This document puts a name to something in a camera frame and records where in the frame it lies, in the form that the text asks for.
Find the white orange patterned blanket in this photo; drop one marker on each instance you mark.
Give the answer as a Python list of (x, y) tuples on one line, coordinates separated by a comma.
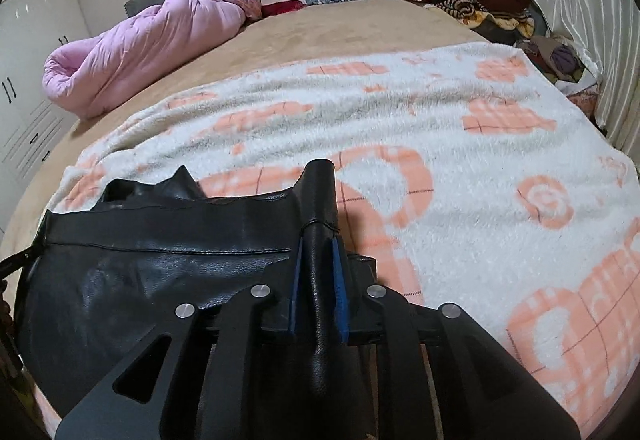
[(461, 170)]

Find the white striped curtain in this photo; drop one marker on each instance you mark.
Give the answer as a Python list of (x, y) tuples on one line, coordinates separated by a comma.
[(606, 35)]

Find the black leather jacket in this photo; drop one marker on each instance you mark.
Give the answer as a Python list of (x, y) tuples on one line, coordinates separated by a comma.
[(97, 282)]

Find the tan bed sheet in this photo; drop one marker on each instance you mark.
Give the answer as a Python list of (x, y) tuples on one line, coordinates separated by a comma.
[(346, 29)]

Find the pink puffy quilt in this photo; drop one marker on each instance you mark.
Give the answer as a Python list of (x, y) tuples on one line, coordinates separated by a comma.
[(96, 75)]

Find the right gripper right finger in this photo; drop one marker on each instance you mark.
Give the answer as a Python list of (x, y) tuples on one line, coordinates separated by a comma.
[(438, 373)]

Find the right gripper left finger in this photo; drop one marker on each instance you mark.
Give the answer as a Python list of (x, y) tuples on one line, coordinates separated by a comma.
[(215, 374)]

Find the white wardrobe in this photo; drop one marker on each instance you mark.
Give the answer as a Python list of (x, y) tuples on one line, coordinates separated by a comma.
[(31, 125)]

